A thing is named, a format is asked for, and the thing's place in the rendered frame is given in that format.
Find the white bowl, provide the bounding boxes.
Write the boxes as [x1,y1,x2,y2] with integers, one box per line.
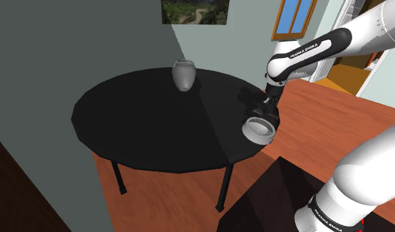
[242,117,277,146]

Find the white framed doorway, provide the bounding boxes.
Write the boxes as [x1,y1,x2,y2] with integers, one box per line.
[307,0,395,98]

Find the wooden framed window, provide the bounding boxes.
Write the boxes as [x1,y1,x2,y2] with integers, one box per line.
[271,0,319,42]

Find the grey vase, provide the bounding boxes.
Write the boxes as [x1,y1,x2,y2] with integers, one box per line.
[171,59,198,92]

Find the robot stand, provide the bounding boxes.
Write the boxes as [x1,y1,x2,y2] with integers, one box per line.
[215,156,395,232]

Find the round black table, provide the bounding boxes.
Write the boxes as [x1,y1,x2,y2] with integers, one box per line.
[70,67,281,213]

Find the landscape wall picture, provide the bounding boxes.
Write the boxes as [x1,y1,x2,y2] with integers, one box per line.
[161,0,230,26]

